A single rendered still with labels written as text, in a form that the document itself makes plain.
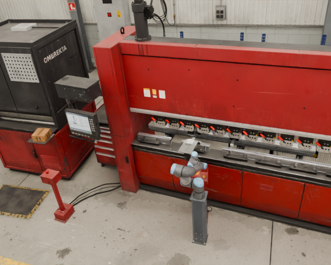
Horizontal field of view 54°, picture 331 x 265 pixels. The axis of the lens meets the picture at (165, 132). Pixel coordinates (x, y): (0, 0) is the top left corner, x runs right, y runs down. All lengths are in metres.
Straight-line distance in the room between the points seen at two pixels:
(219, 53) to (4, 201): 3.96
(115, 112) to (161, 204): 1.54
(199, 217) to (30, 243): 2.32
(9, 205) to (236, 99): 3.76
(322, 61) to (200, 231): 2.36
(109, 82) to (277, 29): 4.89
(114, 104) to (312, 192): 2.64
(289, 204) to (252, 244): 0.69
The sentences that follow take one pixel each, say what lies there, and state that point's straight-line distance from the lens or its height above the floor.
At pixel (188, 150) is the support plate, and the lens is 4.20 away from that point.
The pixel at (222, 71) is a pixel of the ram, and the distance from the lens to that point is 3.73.
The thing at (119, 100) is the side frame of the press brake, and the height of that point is 1.61.
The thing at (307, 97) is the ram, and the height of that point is 1.83.
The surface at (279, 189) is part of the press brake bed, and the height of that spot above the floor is 0.59.
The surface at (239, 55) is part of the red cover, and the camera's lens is 3.60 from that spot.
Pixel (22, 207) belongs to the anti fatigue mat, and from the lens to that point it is 5.52.
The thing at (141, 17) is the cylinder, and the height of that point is 2.57.
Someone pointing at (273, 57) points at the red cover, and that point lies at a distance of 3.55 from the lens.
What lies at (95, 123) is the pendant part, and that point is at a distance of 4.07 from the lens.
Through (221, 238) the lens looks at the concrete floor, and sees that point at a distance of 4.50.
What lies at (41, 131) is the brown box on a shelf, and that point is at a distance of 4.97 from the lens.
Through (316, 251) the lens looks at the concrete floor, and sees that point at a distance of 4.60.
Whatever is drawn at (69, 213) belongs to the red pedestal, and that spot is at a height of 0.06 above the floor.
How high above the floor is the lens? 3.52
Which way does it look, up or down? 34 degrees down
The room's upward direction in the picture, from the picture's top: 5 degrees counter-clockwise
